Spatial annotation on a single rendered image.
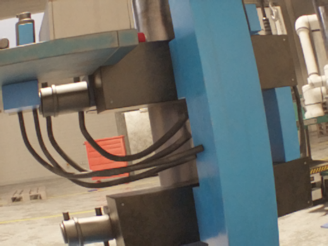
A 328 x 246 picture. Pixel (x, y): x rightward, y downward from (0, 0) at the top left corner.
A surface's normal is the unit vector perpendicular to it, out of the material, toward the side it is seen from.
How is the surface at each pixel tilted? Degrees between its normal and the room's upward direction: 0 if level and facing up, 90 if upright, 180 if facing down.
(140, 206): 90
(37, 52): 90
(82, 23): 90
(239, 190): 90
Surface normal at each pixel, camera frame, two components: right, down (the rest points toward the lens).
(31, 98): 0.32, -0.07
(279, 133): -0.93, 0.15
